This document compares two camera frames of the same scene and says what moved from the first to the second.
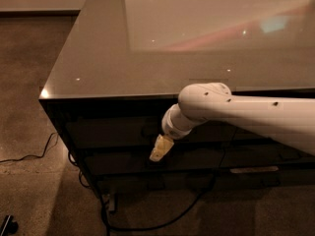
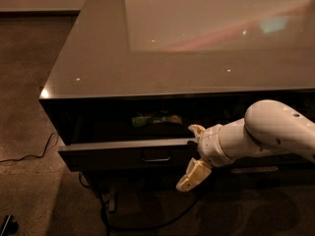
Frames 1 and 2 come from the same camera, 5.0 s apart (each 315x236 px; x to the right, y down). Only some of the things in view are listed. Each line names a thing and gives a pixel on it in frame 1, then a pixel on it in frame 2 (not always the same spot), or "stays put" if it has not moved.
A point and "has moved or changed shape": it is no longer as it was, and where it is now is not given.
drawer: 141,132 has moved or changed shape
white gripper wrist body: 170,127 → 210,146
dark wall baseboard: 40,14 stays put
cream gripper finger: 161,147 → 196,172
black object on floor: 11,226 stays put
